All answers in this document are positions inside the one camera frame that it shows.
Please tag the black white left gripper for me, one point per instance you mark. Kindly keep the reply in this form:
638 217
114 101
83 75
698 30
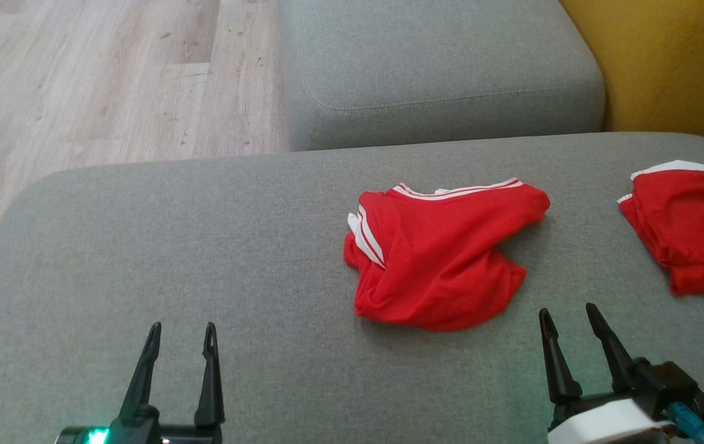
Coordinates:
142 431

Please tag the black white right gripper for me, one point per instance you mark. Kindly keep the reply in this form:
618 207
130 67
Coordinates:
604 425

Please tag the red garment wide white bands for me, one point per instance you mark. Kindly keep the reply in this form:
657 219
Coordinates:
691 222

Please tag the red garment thin white stripes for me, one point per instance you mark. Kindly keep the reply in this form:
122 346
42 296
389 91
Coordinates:
438 265

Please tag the large grey sofa seat cushion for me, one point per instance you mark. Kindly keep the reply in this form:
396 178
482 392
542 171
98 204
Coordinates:
173 246

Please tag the yellow sofa back cushion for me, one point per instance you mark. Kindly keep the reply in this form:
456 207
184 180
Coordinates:
666 61

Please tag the small grey sofa cushion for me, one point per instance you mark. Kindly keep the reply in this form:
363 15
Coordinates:
438 61

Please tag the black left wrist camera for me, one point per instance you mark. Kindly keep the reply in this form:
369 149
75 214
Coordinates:
69 436

